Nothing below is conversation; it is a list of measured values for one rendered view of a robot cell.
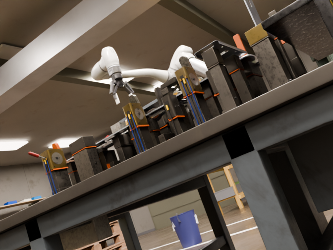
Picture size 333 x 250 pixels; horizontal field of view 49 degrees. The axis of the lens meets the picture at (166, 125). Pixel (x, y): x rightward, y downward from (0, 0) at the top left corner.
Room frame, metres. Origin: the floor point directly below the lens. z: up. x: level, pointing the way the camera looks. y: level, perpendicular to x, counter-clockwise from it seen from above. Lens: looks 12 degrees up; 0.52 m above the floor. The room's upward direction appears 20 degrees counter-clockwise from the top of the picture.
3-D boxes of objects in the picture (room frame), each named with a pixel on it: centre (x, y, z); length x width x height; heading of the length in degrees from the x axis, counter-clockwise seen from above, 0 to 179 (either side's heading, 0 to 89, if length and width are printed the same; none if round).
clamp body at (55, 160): (2.03, 0.69, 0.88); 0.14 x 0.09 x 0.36; 148
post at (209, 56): (1.23, -0.24, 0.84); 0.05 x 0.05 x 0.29; 58
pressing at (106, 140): (1.89, 0.10, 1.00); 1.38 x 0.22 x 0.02; 58
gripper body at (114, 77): (2.34, 0.20, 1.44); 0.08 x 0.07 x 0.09; 140
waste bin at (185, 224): (4.80, 0.22, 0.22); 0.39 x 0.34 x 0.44; 168
